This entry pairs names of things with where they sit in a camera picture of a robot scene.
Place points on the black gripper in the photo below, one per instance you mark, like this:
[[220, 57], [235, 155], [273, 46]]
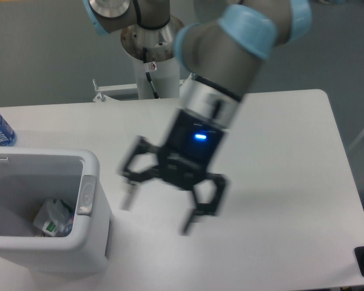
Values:
[[183, 160]]

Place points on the white paper wrapper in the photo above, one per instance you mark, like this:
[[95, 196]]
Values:
[[52, 216]]

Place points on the crushed clear plastic bottle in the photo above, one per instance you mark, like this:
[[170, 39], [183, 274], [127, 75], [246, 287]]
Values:
[[67, 228]]

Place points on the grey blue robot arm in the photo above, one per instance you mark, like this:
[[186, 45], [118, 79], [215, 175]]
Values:
[[223, 57]]

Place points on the white trash can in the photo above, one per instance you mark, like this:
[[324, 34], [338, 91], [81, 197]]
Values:
[[28, 177]]

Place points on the white left table clamp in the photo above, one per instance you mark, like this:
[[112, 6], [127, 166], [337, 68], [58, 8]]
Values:
[[125, 92]]

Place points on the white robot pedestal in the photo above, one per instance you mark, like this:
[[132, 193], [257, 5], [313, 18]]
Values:
[[157, 71]]

